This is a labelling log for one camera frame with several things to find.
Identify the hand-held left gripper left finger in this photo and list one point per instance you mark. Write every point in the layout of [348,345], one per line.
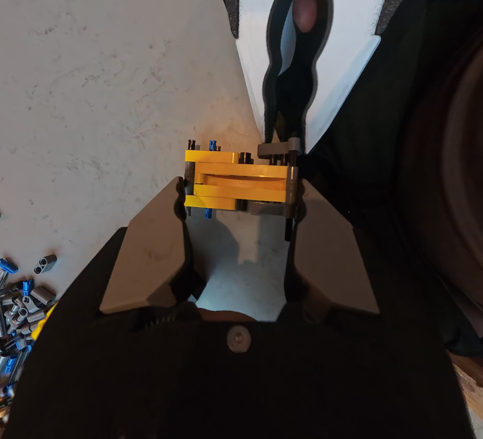
[147,258]

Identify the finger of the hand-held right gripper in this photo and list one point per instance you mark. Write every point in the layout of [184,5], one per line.
[253,16]
[355,16]

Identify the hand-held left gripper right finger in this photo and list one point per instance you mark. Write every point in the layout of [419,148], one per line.
[336,258]

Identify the grey desk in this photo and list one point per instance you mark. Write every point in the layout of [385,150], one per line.
[98,69]

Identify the pile of small bricks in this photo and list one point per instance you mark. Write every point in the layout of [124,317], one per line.
[19,318]

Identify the yellow brick panel piece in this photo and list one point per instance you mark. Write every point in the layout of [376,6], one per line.
[234,182]

